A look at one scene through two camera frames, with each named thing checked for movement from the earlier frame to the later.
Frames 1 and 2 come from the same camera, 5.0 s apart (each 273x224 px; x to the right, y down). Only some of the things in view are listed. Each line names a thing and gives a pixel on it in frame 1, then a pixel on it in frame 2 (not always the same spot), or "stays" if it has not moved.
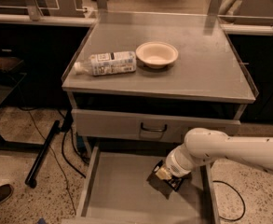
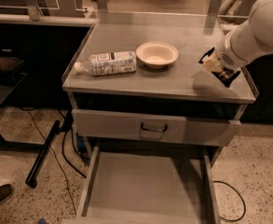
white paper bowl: x=156 y=54 stays
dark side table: x=4 y=78 stays
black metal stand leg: x=31 y=179 stays
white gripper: x=175 y=169 -> x=225 y=55
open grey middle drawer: x=117 y=189 stays
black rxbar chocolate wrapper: x=164 y=187 -> x=226 y=76
